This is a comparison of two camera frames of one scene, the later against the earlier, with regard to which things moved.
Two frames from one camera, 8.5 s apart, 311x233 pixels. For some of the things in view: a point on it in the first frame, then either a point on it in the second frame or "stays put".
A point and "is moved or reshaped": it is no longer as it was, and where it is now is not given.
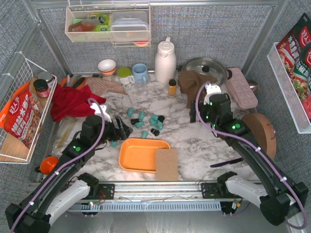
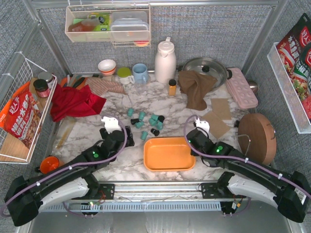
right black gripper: [194, 114] -> [194, 140]
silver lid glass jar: [46, 75] stays put
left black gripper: [116, 129] -> [129, 136]
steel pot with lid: [209, 66] stays put
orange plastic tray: [139, 154] -> [168, 154]
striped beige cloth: [100, 86] stays put
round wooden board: [262, 131] stays put
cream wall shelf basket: [128, 25] stays put
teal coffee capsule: [160, 125] stays put
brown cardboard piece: [166, 164] is moved or reshaped
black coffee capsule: [133, 121] stays put
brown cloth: [190, 83] stays put
